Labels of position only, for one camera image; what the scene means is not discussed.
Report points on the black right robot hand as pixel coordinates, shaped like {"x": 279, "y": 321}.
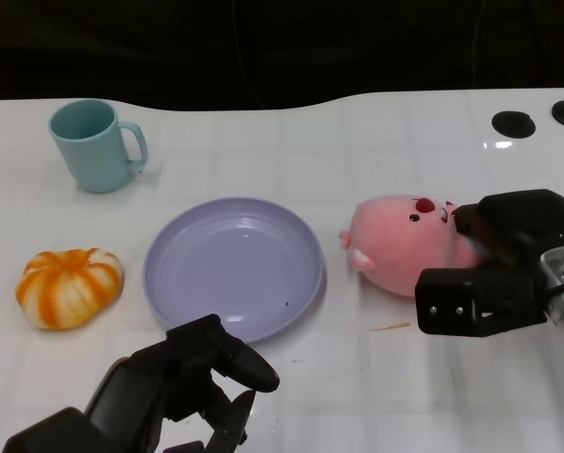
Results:
{"x": 503, "y": 297}

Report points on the pink plush beaver doll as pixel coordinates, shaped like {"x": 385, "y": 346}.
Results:
{"x": 395, "y": 245}

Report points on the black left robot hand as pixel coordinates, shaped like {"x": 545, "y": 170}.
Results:
{"x": 169, "y": 377}

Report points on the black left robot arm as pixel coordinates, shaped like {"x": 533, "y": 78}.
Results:
{"x": 60, "y": 434}

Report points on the orange white striped pumpkin toy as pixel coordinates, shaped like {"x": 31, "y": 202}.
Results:
{"x": 67, "y": 288}

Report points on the lavender plastic plate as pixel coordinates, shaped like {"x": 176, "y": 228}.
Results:
{"x": 235, "y": 269}

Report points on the light blue plastic mug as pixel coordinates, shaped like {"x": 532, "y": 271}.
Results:
{"x": 93, "y": 151}

